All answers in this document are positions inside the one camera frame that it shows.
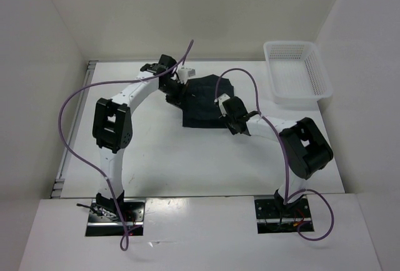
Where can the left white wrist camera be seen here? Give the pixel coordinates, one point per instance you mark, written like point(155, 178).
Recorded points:
point(184, 73)

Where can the aluminium table edge rail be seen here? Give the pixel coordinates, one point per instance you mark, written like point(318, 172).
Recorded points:
point(66, 157)

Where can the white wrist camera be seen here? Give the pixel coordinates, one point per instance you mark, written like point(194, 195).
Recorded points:
point(219, 101)
point(184, 73)

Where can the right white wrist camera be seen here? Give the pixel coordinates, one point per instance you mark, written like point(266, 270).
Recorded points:
point(219, 101)

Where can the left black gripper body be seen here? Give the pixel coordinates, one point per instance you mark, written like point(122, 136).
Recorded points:
point(174, 90)

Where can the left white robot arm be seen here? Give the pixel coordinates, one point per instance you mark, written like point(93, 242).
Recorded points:
point(113, 129)

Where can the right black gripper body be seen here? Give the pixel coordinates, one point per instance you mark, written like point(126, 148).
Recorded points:
point(229, 120)

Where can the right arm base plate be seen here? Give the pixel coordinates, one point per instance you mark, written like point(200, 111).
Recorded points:
point(270, 219)

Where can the white plastic mesh basket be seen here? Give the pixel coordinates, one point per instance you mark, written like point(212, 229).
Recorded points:
point(297, 75)

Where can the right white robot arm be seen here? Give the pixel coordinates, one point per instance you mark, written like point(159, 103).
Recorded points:
point(304, 148)

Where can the dark navy shorts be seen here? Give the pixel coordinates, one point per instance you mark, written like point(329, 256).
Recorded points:
point(198, 107)

